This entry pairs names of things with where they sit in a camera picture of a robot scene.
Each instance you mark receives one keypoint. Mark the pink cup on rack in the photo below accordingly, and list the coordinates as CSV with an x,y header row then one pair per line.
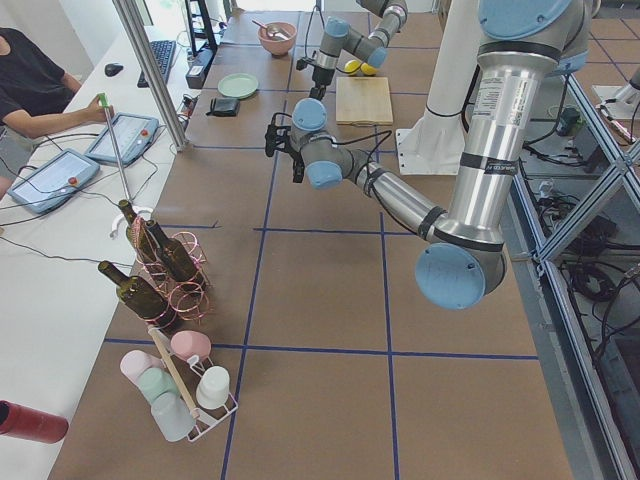
x,y
188,343

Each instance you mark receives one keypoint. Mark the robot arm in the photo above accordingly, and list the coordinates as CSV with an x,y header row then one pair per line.
x,y
339,36
520,44

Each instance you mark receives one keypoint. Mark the grey folded cloth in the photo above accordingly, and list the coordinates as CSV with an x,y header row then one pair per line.
x,y
223,107

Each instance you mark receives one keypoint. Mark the red cylinder bottle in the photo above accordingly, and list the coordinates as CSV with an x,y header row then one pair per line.
x,y
25,423

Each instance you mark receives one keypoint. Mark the teach pendant near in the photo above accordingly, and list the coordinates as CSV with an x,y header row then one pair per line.
x,y
55,182

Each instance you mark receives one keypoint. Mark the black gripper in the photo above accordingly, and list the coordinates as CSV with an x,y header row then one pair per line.
x,y
319,76
297,162

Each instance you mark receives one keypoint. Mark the mint green cup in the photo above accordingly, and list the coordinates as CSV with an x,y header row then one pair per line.
x,y
154,382

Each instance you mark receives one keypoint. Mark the copper wire bottle rack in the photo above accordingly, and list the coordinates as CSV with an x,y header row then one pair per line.
x,y
190,305

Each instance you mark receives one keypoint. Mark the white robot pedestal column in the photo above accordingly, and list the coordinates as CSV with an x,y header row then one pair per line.
x,y
433,146

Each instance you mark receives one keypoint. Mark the white cup on rack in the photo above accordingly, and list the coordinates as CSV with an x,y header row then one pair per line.
x,y
213,389

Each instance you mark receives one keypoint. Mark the yellow lemon upper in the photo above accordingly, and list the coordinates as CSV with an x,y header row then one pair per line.
x,y
368,70

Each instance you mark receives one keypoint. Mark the dark green wine bottle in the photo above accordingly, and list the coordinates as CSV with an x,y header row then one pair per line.
x,y
142,298

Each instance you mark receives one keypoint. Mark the light green plate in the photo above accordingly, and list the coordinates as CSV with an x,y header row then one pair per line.
x,y
238,85

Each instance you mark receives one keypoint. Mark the grey blue cup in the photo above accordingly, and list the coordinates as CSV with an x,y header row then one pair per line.
x,y
172,416

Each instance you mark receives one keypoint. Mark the teach pendant far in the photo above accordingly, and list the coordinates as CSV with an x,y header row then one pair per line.
x,y
134,133

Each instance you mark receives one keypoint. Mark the teach pendant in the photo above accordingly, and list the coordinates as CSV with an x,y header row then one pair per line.
x,y
134,133
55,182

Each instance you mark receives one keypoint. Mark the aluminium frame post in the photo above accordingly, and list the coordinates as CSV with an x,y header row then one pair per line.
x,y
133,25

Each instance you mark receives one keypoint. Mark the seated person black shirt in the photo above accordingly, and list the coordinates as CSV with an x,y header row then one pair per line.
x,y
35,91

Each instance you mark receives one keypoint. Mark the bamboo cutting board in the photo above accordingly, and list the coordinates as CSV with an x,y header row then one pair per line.
x,y
363,100

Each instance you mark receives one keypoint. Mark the yellow lemon near edge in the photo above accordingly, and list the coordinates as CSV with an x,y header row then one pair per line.
x,y
352,67

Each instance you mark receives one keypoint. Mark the pink bowl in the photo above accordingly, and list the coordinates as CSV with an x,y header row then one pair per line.
x,y
278,47

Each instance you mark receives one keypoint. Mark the white wire cup rack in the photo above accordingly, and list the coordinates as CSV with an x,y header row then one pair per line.
x,y
187,375

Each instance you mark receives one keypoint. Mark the black keyboard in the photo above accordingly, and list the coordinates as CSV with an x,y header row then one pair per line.
x,y
163,52

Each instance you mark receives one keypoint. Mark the metal ice scoop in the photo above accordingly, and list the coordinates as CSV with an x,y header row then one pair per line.
x,y
272,31

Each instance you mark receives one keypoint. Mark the pale pink cup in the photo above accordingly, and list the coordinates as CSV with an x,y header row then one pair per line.
x,y
135,362

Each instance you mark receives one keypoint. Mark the long metal grabber stick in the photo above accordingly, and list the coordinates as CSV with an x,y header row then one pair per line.
x,y
103,102

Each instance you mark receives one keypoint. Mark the black computer mouse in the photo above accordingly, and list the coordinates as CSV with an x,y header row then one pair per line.
x,y
112,69

